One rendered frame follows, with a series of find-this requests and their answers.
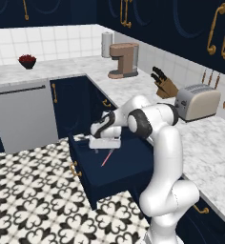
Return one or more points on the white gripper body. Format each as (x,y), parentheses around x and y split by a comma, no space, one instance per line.
(105,143)

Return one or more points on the grey dishwasher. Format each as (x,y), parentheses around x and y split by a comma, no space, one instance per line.
(22,120)

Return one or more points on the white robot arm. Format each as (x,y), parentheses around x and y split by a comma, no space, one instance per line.
(166,149)

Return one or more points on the white paper towel roll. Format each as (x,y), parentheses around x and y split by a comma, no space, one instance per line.
(107,44)

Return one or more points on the wooden knife block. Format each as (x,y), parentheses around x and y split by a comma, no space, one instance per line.
(167,87)

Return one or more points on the pink straw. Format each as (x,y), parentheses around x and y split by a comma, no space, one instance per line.
(106,158)

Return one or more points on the navy closed drawer front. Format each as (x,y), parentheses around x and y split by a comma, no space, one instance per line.
(98,95)

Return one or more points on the brown coffee machine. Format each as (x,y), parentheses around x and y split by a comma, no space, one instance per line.
(125,60)

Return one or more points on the navy open drawer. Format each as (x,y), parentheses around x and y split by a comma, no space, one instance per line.
(124,168)

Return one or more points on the navy cupboard door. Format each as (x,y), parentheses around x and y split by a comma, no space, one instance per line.
(71,105)

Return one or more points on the navy base cupboard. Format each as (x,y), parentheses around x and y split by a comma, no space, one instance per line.
(209,227)

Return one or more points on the black bowl of red fruit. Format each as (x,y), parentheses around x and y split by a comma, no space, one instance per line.
(27,61)

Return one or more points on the silver toaster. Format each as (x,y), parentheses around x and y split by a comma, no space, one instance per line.
(197,101)

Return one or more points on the navy wall cupboards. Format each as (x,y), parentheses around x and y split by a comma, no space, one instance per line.
(168,28)

